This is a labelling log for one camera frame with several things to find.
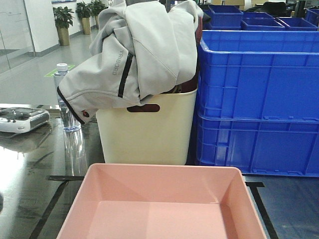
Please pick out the pink plastic bin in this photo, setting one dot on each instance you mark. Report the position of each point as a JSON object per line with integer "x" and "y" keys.
{"x": 128, "y": 201}

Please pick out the small blue bin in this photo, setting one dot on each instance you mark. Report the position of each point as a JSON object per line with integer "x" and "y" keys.
{"x": 261, "y": 24}
{"x": 296, "y": 24}
{"x": 225, "y": 16}

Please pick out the cream plastic basket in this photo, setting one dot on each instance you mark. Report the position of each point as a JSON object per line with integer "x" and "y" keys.
{"x": 156, "y": 133}

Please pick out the grey soft-shell jacket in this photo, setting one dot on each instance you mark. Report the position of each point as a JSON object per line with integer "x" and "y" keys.
{"x": 141, "y": 50}

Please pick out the clear water bottle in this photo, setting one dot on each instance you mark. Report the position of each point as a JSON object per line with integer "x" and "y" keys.
{"x": 69, "y": 122}

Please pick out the large blue crate upper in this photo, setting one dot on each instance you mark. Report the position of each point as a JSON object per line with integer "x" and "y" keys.
{"x": 262, "y": 75}

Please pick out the large blue crate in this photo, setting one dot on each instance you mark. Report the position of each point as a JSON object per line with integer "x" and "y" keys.
{"x": 262, "y": 75}
{"x": 285, "y": 148}

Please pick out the large blue crate lower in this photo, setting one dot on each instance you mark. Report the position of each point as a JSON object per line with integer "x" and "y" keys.
{"x": 285, "y": 148}

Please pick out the potted plant gold pot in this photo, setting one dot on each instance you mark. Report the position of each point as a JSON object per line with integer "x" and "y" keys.
{"x": 83, "y": 12}
{"x": 63, "y": 20}

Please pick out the white remote controller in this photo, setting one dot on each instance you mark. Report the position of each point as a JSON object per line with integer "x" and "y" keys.
{"x": 22, "y": 120}

